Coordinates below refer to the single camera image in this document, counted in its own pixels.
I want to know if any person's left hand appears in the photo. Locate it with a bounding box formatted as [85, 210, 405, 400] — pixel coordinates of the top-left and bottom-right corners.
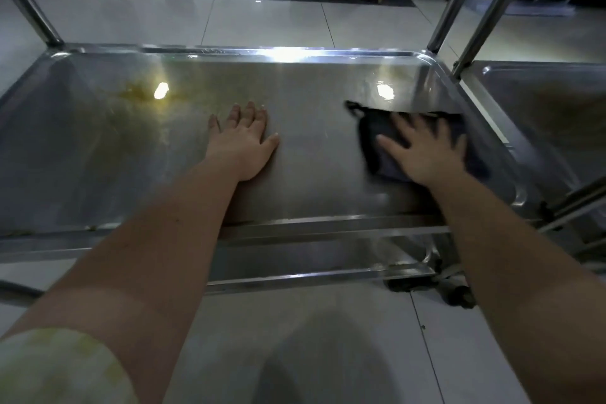
[206, 102, 280, 182]

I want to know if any person's right hand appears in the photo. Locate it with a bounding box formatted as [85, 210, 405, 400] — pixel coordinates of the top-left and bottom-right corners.
[376, 112, 469, 188]

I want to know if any dark blue cleaning cloth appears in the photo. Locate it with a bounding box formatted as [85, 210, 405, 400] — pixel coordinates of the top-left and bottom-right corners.
[344, 100, 491, 183]

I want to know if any person's right forearm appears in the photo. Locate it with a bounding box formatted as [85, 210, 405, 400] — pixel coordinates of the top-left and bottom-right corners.
[427, 171, 606, 404]

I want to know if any person's left forearm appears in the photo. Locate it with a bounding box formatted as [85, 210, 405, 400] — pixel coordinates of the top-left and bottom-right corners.
[0, 158, 255, 404]

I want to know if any stainless steel trolley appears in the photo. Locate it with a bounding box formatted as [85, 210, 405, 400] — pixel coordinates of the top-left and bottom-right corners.
[0, 0, 545, 296]
[452, 0, 606, 272]

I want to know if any black caster wheel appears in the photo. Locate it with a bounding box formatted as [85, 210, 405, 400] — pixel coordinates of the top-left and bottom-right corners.
[386, 271, 477, 310]

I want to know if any grey floor mat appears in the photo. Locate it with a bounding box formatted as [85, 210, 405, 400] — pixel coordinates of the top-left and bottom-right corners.
[466, 0, 576, 17]

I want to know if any pale yellow-green sleeve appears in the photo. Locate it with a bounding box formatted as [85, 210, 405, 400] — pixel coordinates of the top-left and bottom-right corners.
[0, 326, 139, 404]

